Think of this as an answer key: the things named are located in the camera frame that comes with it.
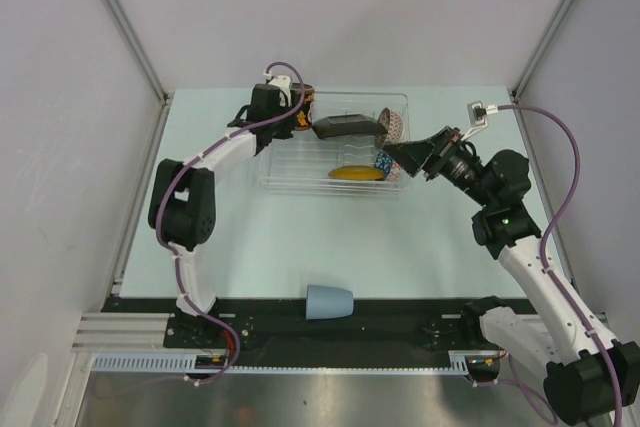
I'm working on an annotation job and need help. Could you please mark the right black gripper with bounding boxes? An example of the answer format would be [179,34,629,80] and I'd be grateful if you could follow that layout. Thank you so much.
[382,126,495,209]

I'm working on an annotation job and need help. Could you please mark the blue patterned bowl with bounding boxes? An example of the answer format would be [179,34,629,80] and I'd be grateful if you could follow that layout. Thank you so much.
[373,150,402,182]

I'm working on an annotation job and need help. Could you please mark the red black lacquer cup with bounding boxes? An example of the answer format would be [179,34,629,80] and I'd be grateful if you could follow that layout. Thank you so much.
[291,82,315,131]

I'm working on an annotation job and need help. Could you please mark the beige patterned bowl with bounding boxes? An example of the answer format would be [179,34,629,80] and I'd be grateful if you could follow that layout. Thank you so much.
[377,108,404,146]

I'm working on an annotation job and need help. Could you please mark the yellow round plate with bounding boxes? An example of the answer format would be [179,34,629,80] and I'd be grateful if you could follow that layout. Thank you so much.
[328,165,386,181]

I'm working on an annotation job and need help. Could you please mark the black floral square plate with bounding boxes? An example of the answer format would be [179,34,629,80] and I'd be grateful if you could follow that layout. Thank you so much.
[312,114,388,140]

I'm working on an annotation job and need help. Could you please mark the light blue plastic cup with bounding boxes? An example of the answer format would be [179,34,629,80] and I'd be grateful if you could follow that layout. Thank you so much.
[305,284,355,321]

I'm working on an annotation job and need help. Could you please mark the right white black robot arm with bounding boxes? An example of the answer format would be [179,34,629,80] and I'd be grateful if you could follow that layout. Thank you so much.
[383,127,639,425]

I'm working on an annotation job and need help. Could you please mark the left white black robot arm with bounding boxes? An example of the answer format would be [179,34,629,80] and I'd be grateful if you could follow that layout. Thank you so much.
[148,76,304,347]

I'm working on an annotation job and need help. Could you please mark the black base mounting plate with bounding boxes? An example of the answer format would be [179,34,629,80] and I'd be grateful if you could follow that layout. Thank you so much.
[99,296,531,369]

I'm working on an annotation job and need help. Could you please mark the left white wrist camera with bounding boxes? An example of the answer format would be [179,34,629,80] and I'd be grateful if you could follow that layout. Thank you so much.
[263,70,293,108]

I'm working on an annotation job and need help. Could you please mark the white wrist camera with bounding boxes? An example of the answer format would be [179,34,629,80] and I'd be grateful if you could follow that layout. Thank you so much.
[461,101,499,141]
[263,70,293,108]

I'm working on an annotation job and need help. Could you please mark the clear wire dish rack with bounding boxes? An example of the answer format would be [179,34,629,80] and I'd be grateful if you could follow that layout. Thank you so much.
[257,90,410,197]

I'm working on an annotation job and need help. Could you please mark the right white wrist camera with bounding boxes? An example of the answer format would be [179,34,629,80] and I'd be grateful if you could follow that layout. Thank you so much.
[461,101,499,141]

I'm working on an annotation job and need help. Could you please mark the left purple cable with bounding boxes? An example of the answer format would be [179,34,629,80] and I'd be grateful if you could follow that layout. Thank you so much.
[155,61,307,388]

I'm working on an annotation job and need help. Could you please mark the white slotted cable duct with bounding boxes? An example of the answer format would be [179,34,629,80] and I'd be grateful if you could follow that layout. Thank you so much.
[91,351,506,376]

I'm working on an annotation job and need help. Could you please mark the aluminium frame rail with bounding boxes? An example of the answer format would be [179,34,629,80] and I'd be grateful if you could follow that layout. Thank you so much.
[72,313,169,353]

